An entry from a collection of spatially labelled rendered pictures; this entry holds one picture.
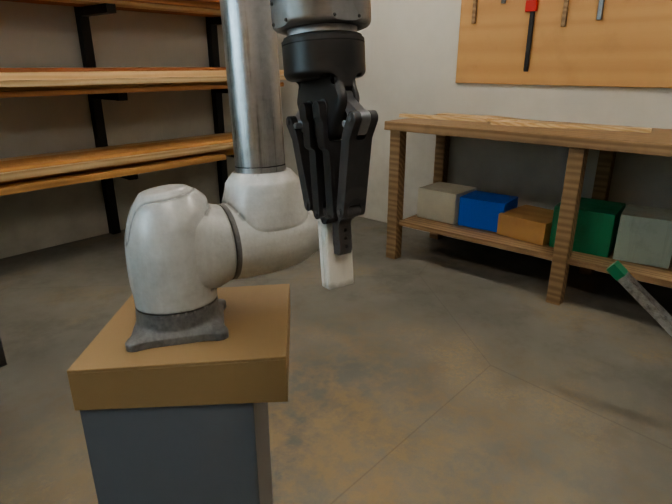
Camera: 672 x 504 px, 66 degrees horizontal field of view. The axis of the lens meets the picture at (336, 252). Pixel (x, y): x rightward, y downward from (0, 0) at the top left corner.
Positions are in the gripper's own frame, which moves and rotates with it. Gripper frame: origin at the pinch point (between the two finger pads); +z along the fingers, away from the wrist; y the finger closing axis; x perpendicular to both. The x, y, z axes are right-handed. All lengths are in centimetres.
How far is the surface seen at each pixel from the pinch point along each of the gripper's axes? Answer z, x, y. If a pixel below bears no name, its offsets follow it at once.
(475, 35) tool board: -57, 230, -200
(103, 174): 12, 20, -303
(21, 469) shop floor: 85, -40, -126
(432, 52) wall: -51, 223, -231
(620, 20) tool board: -53, 254, -123
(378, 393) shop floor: 88, 75, -100
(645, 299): 50, 141, -41
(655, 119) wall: -2, 263, -105
